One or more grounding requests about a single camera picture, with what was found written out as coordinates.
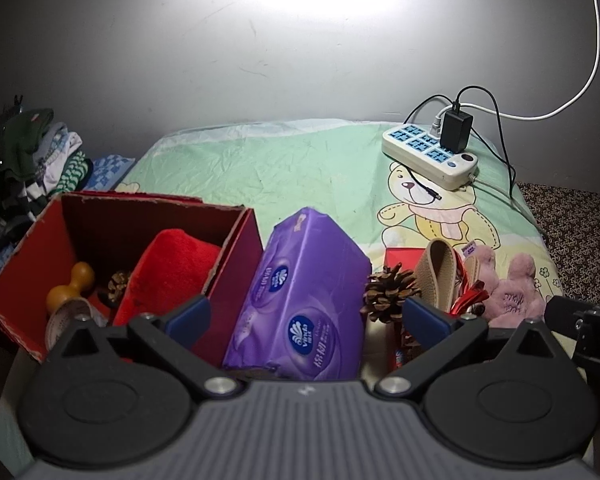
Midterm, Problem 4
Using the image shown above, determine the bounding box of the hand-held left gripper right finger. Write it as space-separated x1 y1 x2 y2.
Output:
372 296 568 403

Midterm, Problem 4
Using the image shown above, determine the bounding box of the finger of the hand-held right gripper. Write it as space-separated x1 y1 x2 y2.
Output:
544 296 588 336

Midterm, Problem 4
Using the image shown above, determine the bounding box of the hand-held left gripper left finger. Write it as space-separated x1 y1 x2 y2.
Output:
45 294 243 403

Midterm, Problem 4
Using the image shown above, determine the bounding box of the red snack packet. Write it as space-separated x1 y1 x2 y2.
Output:
387 322 423 371

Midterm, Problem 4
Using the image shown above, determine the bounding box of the large pine cone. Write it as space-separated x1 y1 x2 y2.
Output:
362 263 423 324

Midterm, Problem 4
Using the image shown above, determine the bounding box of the pink plush toy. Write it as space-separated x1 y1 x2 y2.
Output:
472 247 546 330

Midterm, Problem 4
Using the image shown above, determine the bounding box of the beige slipper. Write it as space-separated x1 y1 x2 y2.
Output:
412 238 463 313
462 252 496 291

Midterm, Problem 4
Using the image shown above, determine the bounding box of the red carton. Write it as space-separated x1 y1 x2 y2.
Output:
382 247 421 276

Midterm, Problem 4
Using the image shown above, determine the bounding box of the red cardboard box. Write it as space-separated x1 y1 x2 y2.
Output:
0 191 265 365

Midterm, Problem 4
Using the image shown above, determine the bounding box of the red plush cloth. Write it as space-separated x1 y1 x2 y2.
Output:
112 229 223 328

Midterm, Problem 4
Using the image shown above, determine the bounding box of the small pine cone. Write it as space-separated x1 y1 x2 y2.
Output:
100 270 132 306

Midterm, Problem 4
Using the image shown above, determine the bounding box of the brown patterned blanket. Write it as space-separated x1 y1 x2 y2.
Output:
517 182 600 311

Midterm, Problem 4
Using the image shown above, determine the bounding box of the purple tissue pack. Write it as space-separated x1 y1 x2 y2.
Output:
222 206 373 381

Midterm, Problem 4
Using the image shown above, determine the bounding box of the wooden gourd-shaped stamp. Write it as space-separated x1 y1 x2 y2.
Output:
46 261 96 317

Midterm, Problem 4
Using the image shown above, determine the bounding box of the white round strainer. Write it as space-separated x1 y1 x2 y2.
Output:
45 297 108 356

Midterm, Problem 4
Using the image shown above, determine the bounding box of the blue checkered towel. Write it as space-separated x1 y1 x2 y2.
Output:
0 156 136 286

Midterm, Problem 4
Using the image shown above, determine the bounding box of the white blue power strip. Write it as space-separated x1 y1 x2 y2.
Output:
382 122 479 192

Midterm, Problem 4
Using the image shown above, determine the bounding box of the black power adapter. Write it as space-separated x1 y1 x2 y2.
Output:
439 102 473 152

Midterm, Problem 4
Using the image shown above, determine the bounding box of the pile of folded clothes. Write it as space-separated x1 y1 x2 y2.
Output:
0 95 93 241

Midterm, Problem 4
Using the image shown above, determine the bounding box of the black cable with barrel plug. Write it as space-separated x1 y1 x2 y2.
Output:
402 85 518 206

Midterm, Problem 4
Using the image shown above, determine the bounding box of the white power strip cord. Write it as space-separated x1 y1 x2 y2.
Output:
467 172 548 238

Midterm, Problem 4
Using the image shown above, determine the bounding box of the white cable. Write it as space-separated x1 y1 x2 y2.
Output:
432 0 600 126

